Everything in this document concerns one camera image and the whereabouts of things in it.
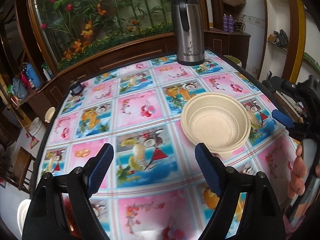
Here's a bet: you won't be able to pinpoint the beige paper bowl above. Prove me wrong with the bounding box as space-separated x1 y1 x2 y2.
180 92 251 159

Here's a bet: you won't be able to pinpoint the white round bowl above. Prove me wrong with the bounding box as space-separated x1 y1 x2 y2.
17 199 31 235

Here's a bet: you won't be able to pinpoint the red scalloped plastic plate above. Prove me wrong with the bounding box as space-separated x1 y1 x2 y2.
63 197 83 239

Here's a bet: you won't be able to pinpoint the operator's right hand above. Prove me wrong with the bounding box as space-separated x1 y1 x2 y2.
287 144 306 199

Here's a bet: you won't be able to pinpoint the dark wooden chair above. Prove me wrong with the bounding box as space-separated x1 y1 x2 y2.
8 147 36 194

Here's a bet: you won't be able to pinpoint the white green-topped bin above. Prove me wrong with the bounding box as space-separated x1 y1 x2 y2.
224 55 242 68

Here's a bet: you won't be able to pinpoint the wooden side cabinet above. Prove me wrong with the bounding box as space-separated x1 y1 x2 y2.
204 29 251 69

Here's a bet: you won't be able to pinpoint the white plastic bucket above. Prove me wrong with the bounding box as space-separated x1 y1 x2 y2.
29 117 46 137

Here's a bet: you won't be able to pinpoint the purple spray cans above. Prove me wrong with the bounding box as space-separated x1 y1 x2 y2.
223 14 234 33

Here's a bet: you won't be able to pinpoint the white lidded pot on stool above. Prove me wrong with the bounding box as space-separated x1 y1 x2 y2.
44 107 56 124

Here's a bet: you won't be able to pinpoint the colourful fruit print tablecloth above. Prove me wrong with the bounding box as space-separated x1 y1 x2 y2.
39 50 296 239

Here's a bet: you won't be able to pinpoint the small black table object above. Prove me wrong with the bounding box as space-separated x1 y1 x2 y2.
69 81 84 96

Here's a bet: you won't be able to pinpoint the stainless steel thermos jug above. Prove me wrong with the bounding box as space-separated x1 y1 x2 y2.
171 0 204 66

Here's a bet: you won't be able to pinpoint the flower mural framed panel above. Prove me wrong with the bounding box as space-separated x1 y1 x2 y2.
24 0 208 73

